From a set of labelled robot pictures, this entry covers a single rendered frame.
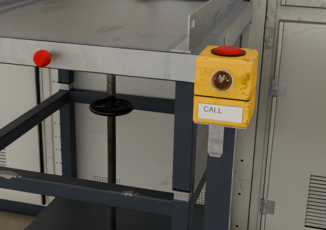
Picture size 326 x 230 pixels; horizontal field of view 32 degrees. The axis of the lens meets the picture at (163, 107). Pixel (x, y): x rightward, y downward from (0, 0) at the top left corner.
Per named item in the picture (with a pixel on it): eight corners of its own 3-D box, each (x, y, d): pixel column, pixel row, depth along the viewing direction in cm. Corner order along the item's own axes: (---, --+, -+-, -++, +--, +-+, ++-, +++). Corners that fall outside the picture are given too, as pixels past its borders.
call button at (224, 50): (239, 64, 79) (240, 53, 78) (211, 61, 80) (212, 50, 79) (243, 57, 82) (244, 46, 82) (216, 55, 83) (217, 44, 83)
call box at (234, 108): (247, 130, 79) (252, 60, 76) (191, 123, 81) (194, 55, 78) (254, 112, 87) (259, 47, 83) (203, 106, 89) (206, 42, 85)
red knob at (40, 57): (46, 69, 106) (45, 52, 105) (31, 67, 107) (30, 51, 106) (57, 63, 110) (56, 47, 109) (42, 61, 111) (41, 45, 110)
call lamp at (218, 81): (232, 96, 77) (233, 72, 76) (207, 93, 78) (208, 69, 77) (233, 93, 78) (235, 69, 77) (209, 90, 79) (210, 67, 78)
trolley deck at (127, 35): (204, 84, 103) (205, 52, 101) (-85, 54, 119) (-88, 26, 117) (251, 20, 165) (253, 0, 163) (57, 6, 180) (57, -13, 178)
